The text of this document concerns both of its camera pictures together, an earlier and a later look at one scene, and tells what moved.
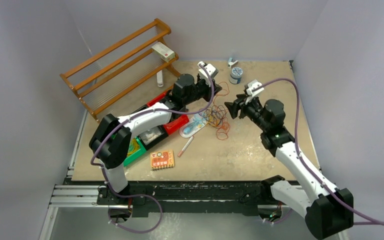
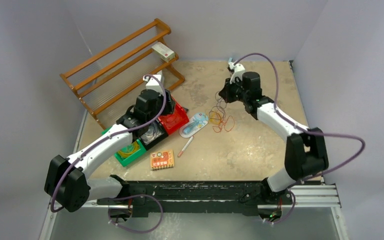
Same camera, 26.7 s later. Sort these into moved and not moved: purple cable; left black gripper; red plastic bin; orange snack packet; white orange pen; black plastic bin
Moved: left black gripper; purple cable
Not moved: red plastic bin; black plastic bin; orange snack packet; white orange pen
